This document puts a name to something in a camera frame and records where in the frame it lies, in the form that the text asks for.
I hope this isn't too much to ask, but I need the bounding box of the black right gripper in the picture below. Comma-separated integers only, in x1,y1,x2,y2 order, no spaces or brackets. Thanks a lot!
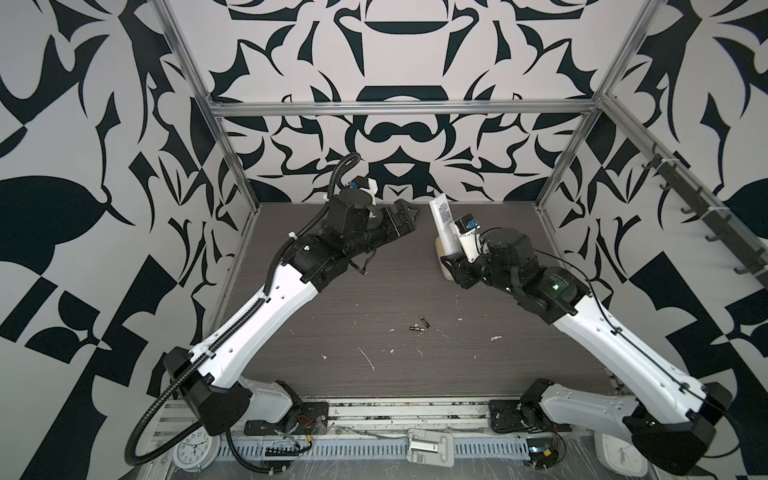
440,242,522,299

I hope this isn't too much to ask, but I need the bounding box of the white remote control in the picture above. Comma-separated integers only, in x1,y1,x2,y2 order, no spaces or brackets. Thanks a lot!
429,194,462,255

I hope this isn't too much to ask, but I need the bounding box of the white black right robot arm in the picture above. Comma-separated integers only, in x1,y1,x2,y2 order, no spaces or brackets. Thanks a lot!
438,228,732,476

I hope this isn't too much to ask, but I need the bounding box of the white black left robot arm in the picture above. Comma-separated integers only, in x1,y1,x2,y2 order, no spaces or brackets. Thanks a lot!
163,200,420,436

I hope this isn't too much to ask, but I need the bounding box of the beige oblong sponge block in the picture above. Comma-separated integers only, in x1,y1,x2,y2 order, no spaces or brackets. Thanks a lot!
434,235,457,282

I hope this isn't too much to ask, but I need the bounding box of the small circuit board green LED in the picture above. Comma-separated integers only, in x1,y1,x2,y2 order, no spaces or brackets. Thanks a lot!
526,437,566,471

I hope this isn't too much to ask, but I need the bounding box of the square white clock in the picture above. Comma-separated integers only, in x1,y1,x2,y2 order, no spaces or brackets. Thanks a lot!
594,432,649,477

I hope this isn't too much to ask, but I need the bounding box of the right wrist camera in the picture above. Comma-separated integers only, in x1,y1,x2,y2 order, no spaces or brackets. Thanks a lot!
452,214,481,263

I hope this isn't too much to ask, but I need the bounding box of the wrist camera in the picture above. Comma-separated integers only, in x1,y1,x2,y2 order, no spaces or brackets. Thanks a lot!
452,214,481,263
346,176,379,206

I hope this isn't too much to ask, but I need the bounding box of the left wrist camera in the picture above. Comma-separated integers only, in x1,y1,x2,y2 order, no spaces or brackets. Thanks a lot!
346,176,379,206

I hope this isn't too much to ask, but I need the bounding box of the white bracket plate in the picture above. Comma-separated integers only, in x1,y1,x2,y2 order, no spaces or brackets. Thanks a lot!
406,429,455,468

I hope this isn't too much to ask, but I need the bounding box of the white slotted cable duct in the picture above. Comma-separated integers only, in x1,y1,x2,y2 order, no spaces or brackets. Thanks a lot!
236,437,530,462

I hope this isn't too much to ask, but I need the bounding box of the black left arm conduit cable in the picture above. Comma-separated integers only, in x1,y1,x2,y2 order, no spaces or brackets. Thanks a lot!
124,152,362,468

